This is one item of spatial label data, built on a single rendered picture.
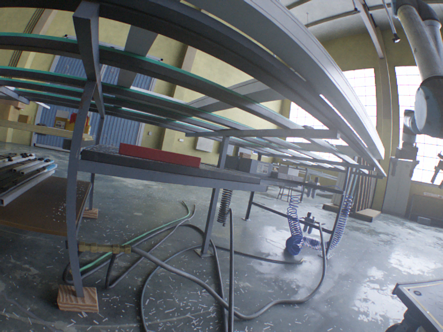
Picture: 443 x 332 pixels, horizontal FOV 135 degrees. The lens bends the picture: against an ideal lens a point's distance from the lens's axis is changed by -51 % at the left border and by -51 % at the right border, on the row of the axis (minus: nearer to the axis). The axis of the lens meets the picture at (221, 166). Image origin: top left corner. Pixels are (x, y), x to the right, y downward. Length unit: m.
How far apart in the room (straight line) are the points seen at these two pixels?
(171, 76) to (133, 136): 6.25
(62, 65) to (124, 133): 3.50
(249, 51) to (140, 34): 0.24
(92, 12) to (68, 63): 7.12
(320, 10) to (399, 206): 8.80
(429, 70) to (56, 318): 1.48
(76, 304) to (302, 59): 0.98
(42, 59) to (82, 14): 7.63
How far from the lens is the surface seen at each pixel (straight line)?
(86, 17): 0.32
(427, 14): 1.14
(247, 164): 1.34
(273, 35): 0.36
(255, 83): 0.66
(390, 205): 7.61
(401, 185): 7.60
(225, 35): 0.33
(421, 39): 0.88
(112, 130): 6.70
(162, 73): 0.53
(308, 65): 0.43
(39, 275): 1.03
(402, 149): 1.12
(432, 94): 0.66
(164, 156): 0.67
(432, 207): 8.21
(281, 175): 1.50
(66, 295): 0.84
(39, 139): 7.20
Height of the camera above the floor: 0.63
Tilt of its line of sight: 1 degrees down
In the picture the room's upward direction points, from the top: 11 degrees clockwise
